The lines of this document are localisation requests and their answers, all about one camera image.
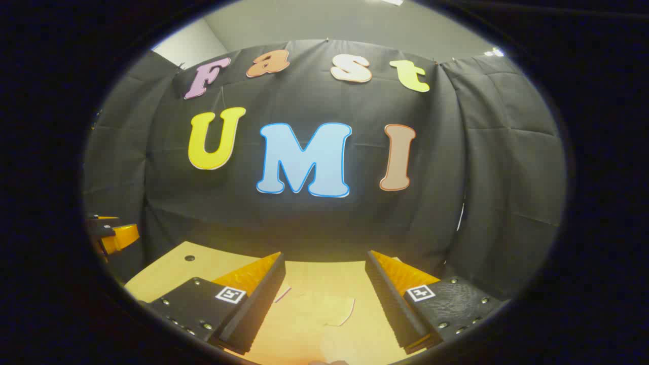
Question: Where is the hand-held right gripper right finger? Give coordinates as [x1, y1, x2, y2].
[365, 250, 508, 355]

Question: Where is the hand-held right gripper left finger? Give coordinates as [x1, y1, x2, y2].
[138, 251, 287, 355]

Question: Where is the black backdrop cloth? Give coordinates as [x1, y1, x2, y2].
[84, 40, 567, 301]

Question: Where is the orange T-shirt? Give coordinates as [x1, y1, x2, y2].
[238, 285, 411, 365]

